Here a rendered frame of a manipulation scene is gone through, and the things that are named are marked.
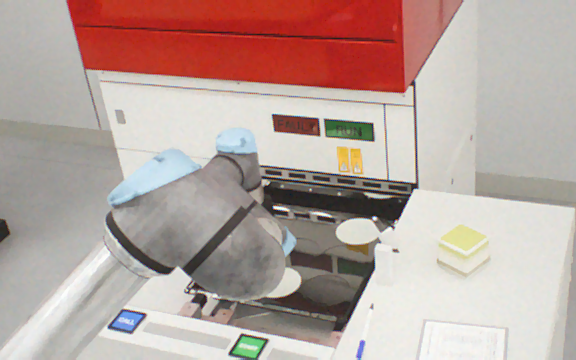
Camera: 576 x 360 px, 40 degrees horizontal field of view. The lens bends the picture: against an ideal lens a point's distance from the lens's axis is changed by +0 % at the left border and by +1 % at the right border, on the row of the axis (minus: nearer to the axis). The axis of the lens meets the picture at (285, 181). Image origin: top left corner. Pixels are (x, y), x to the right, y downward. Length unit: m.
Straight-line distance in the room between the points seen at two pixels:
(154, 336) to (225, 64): 0.63
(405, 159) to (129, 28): 0.70
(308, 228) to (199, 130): 0.38
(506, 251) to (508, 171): 1.89
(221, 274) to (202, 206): 0.09
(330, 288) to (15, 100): 3.18
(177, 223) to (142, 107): 1.06
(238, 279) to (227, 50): 0.85
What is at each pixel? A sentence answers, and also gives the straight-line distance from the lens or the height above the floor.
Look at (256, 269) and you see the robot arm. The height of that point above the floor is 1.33.
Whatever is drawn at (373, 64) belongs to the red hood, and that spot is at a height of 1.29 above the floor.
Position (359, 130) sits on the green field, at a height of 1.10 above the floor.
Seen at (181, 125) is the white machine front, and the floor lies 1.07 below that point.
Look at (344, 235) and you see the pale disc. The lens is 1.81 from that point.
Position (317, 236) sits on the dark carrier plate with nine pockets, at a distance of 1.81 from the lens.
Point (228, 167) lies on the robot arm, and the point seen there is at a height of 1.24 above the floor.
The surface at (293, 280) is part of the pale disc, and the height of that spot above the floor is 0.90.
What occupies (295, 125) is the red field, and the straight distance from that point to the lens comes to 1.85.
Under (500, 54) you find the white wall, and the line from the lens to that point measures 3.29.
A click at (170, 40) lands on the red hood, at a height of 1.32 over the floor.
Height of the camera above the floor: 1.96
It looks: 32 degrees down
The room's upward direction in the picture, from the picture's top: 8 degrees counter-clockwise
